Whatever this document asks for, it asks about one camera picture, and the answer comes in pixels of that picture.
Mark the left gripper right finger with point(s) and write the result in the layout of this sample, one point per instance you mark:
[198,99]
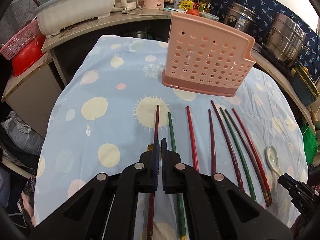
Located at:
[198,190]

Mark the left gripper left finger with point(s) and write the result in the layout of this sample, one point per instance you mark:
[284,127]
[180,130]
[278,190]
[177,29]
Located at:
[135,179]

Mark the dark red chopstick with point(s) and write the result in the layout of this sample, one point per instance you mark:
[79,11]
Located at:
[155,165]

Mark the dark maroon chopstick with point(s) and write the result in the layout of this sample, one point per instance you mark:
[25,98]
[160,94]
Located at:
[212,143]

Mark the white ceramic spoon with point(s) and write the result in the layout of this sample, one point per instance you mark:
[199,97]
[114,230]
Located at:
[272,160]

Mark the bright red chopstick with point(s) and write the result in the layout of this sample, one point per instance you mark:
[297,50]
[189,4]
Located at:
[256,156]

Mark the long maroon chopstick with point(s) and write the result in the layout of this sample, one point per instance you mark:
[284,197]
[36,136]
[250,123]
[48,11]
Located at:
[230,148]

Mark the dark green chopstick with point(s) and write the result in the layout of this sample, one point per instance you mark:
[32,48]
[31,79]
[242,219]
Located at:
[241,155]

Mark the brown maroon chopstick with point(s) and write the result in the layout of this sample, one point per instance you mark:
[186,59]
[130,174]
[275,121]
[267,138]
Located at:
[240,144]

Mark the light blue patterned tablecloth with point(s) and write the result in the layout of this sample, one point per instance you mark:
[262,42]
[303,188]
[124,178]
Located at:
[105,119]

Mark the yellow green bowl stack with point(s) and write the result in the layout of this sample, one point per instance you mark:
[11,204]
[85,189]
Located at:
[303,85]

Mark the pink perforated utensil holder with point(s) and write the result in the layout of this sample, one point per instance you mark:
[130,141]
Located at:
[206,56]

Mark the steel steamer pot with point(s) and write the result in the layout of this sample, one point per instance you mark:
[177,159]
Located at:
[285,40]

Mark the clear food container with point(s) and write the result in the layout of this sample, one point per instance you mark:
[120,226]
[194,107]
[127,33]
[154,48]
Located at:
[209,16]

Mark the red tomato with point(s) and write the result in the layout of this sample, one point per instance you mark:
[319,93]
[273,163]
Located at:
[193,12]

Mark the red plastic basin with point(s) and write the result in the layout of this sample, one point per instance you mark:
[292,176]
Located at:
[27,56]

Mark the steel rice cooker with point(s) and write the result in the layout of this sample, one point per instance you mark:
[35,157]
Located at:
[241,18]

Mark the cooking oil bottle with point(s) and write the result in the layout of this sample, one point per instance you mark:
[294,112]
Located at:
[205,6]

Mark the pink plastic basket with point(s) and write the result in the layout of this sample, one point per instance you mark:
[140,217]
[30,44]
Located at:
[20,40]

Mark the white dish drainer tub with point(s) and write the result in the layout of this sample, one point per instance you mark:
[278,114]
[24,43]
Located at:
[55,15]

